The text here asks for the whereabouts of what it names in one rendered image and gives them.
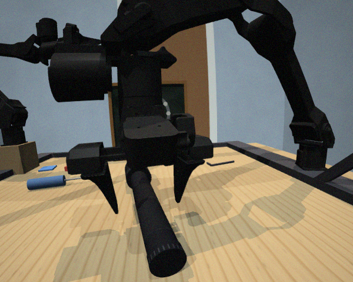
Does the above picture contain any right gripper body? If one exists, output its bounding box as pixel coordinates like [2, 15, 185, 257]
[66, 96, 214, 175]

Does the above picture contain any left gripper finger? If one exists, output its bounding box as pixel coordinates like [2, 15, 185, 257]
[76, 31, 101, 45]

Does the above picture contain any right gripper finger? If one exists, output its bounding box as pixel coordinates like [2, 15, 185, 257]
[81, 162, 118, 214]
[174, 155, 205, 203]

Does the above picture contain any blue screwdriver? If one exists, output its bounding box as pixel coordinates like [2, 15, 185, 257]
[26, 175, 81, 190]

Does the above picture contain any blue flat plate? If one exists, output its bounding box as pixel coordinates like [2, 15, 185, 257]
[38, 165, 57, 172]

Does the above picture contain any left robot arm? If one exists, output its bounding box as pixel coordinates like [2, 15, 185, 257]
[0, 18, 58, 146]

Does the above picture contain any black flashlight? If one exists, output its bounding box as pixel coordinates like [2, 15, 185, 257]
[125, 163, 187, 277]

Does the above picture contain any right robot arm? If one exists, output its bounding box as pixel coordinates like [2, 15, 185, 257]
[48, 0, 335, 171]

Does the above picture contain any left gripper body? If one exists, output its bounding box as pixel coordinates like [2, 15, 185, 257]
[54, 26, 77, 47]

